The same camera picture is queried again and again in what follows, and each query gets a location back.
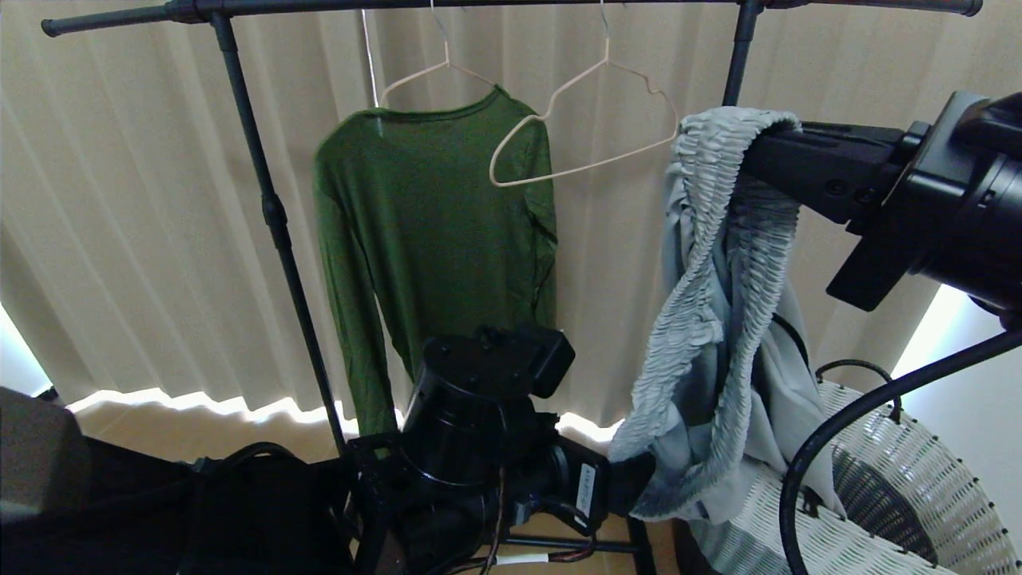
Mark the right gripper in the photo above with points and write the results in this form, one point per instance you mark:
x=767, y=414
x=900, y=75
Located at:
x=958, y=208

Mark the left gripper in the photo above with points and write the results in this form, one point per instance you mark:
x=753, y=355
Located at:
x=559, y=487

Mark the pale grey garment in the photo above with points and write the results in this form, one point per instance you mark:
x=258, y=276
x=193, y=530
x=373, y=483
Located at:
x=703, y=319

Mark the green sleeveless shirt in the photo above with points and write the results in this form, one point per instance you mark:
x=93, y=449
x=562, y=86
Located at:
x=431, y=239

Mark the pink clothes hanger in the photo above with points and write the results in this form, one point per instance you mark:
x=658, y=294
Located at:
x=447, y=52
x=607, y=48

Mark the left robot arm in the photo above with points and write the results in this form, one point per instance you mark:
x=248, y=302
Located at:
x=463, y=399

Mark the white laundry basket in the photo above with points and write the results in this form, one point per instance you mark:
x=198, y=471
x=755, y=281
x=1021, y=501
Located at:
x=918, y=479

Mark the black clothes rack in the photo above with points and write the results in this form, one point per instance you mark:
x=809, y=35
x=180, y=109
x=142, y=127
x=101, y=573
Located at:
x=275, y=216

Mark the beige curtain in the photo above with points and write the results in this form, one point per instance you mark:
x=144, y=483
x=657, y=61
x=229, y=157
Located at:
x=120, y=200

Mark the window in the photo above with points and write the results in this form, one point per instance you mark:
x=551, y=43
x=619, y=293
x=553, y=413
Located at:
x=16, y=359

